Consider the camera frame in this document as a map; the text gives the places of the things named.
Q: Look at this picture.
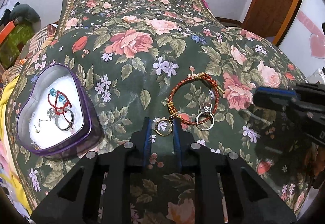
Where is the purple heart jewelry box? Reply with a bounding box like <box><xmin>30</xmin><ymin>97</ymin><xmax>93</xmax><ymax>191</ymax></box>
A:
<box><xmin>16</xmin><ymin>64</ymin><xmax>93</xmax><ymax>157</ymax></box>

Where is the orange box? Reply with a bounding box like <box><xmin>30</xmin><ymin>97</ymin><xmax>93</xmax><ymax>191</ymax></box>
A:
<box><xmin>0</xmin><ymin>21</ymin><xmax>15</xmax><ymax>44</ymax></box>

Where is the dark grey garment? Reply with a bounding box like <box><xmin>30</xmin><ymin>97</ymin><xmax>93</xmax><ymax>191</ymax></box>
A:
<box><xmin>9</xmin><ymin>4</ymin><xmax>41</xmax><ymax>33</ymax></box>

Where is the green patterned cloth box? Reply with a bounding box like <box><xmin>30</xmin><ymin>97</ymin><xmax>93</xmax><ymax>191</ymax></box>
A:
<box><xmin>1</xmin><ymin>23</ymin><xmax>34</xmax><ymax>69</ymax></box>

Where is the gripper body right gripper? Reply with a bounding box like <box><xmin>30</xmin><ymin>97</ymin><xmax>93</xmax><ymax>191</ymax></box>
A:
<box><xmin>285</xmin><ymin>83</ymin><xmax>324</xmax><ymax>146</ymax></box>

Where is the yellow blanket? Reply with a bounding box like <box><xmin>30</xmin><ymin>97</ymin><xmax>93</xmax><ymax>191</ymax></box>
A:
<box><xmin>0</xmin><ymin>76</ymin><xmax>34</xmax><ymax>214</ymax></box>

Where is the striped patchwork quilt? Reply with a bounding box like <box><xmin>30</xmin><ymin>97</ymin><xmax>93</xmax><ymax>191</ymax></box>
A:
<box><xmin>1</xmin><ymin>24</ymin><xmax>57</xmax><ymax>83</ymax></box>

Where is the gold ring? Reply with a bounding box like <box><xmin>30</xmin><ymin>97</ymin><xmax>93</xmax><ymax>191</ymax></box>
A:
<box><xmin>152</xmin><ymin>115</ymin><xmax>175</xmax><ymax>137</ymax></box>

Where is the red braided bracelet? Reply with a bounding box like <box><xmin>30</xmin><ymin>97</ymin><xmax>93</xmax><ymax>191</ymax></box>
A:
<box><xmin>167</xmin><ymin>72</ymin><xmax>224</xmax><ymax>126</ymax></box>

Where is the silver earring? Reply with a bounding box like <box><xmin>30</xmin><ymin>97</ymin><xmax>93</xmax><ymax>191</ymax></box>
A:
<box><xmin>34</xmin><ymin>108</ymin><xmax>56</xmax><ymax>133</ymax></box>

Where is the floral green bedspread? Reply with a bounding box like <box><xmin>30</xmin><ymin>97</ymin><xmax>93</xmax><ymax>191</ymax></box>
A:
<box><xmin>5</xmin><ymin>0</ymin><xmax>313</xmax><ymax>223</ymax></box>

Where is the red string blue-bead bracelet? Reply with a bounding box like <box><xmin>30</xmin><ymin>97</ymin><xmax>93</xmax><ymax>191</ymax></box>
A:
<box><xmin>47</xmin><ymin>88</ymin><xmax>73</xmax><ymax>123</ymax></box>

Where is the silver gemstone ring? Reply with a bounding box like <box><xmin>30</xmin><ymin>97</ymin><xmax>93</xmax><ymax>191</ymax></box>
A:
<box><xmin>195</xmin><ymin>102</ymin><xmax>215</xmax><ymax>131</ymax></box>

